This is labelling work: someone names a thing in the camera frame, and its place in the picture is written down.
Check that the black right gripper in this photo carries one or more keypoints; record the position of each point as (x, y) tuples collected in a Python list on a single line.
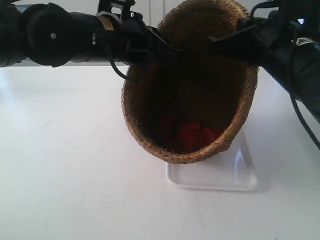
[(277, 32)]

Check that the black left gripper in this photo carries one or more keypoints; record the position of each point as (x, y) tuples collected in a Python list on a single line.
[(124, 37)]

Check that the brown woven straw basket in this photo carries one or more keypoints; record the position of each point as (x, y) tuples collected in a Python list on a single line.
[(216, 91)]

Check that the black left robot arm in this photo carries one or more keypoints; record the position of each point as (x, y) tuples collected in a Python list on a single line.
[(48, 35)]

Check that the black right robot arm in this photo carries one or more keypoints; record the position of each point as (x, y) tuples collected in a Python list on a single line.
[(302, 80)]

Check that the red cylinder front middle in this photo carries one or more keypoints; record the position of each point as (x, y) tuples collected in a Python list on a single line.
[(190, 136)]

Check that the red cylinder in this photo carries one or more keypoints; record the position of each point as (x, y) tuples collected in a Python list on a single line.
[(211, 134), (190, 136)]

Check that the red cylinder front right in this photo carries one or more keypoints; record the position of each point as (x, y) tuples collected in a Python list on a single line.
[(211, 134)]

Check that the white rectangular plastic tray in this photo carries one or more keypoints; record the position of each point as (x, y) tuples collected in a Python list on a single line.
[(231, 170)]

